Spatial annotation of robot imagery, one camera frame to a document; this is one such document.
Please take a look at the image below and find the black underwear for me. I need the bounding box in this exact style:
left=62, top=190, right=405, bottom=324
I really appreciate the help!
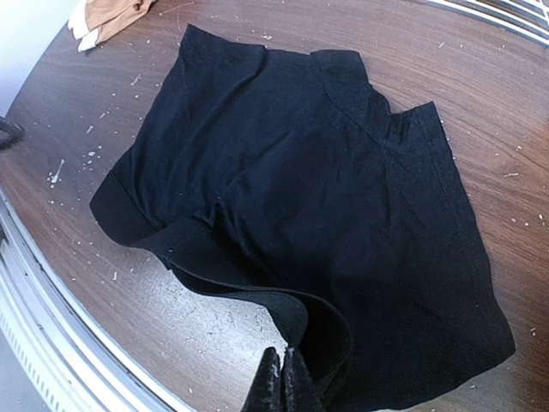
left=90, top=25, right=516, bottom=411

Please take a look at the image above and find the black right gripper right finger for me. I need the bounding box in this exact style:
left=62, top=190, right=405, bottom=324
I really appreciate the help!
left=282, top=350, right=324, bottom=412

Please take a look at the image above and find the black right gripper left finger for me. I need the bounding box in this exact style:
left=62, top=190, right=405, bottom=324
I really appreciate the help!
left=242, top=347, right=282, bottom=412

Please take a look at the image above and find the white wire dish rack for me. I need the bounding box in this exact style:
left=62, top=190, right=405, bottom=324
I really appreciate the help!
left=431, top=0, right=548, bottom=46

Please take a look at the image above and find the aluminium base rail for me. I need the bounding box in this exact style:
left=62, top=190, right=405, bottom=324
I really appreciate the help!
left=1, top=197, right=189, bottom=411

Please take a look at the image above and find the brown underwear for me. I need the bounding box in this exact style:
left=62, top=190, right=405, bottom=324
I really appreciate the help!
left=85, top=0, right=156, bottom=44

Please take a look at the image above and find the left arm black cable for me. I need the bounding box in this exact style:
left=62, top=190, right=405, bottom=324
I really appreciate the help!
left=0, top=116, right=26, bottom=151

